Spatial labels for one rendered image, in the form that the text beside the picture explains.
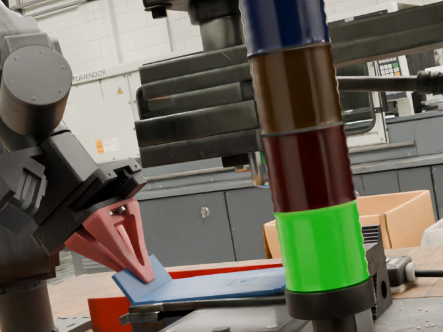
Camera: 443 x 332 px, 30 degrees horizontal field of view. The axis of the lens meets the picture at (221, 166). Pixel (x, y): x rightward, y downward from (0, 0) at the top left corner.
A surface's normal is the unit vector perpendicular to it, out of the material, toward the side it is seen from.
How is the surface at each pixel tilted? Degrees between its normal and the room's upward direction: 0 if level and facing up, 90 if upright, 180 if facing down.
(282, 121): 104
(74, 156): 59
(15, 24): 26
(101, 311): 90
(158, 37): 90
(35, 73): 67
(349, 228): 76
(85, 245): 110
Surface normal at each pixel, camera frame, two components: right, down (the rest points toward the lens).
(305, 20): 0.40, 0.22
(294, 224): -0.63, -0.10
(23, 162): 0.67, -0.61
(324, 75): 0.62, 0.18
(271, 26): -0.33, 0.35
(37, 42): 0.29, -0.40
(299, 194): -0.41, -0.13
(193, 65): -0.44, 0.12
